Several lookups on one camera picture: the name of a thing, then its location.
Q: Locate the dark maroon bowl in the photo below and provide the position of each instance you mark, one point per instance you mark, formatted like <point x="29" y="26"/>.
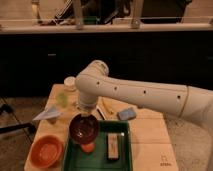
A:
<point x="84" y="129"/>

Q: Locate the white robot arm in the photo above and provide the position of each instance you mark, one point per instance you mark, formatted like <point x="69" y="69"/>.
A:
<point x="190" y="103"/>

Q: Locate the yellow thin stick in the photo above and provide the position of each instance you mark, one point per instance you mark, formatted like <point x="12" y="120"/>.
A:
<point x="107" y="106"/>

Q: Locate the small white cup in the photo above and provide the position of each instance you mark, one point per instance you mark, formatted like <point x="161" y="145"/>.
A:
<point x="69" y="84"/>

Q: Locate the orange fruit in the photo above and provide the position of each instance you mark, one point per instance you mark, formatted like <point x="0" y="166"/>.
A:
<point x="88" y="148"/>

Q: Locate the wooden rectangular block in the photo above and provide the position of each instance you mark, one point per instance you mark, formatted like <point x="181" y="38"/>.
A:
<point x="112" y="146"/>

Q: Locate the green plastic tray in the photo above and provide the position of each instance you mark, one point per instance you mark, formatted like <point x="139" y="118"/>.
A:
<point x="76" y="160"/>

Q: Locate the orange bowl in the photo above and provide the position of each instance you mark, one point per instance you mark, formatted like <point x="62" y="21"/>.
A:
<point x="46" y="152"/>

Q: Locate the black stand leg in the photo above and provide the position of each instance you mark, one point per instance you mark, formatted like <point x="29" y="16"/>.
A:
<point x="6" y="108"/>

